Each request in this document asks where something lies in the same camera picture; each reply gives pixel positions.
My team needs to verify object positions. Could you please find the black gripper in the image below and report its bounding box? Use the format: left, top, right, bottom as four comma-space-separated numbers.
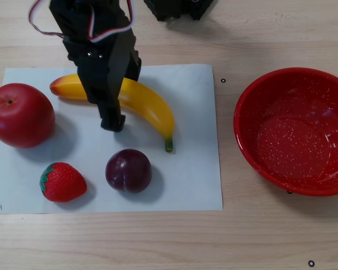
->
62, 27, 143, 133

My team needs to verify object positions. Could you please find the yellow plastic banana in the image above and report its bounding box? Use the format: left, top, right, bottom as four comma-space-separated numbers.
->
49, 73, 176, 154

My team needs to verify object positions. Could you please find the red speckled enamel bowl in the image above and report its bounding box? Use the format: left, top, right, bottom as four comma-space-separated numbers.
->
233, 67, 338, 197

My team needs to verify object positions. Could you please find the dark purple plastic plum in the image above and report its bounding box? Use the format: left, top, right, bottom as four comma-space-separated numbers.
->
105, 148, 153, 194

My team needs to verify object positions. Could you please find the red plastic apple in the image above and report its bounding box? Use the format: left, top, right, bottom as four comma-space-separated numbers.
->
0, 83, 56, 149

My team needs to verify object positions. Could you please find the white paper sheet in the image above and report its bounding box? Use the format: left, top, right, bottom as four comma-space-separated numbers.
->
0, 64, 224, 215

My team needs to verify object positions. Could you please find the red plastic strawberry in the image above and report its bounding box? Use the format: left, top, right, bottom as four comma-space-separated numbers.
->
39, 162, 88, 203

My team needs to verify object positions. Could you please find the red white black servo cable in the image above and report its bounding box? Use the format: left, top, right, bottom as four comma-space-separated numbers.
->
27, 0, 136, 43

